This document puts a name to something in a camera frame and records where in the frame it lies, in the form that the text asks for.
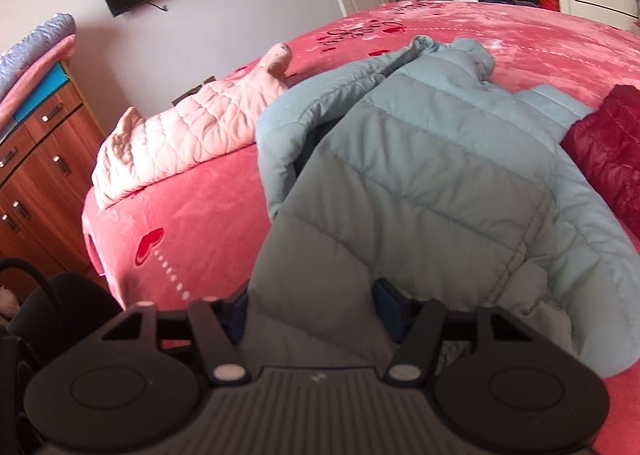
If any brown wooden dresser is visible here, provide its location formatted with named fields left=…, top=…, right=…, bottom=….
left=1, top=62, right=104, bottom=277

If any dark red puffer jacket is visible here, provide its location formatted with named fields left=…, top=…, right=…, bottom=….
left=561, top=85, right=640, bottom=235

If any folded bedding on dresser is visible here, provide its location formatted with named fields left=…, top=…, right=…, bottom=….
left=1, top=13, right=77, bottom=140

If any pink quilted jacket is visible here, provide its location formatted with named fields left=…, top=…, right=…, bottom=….
left=92, top=44, right=292, bottom=209

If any light blue puffer jacket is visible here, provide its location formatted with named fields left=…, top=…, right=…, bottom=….
left=240, top=37, right=639, bottom=377

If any pink plush bed cover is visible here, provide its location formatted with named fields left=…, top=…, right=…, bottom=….
left=80, top=0, right=640, bottom=455

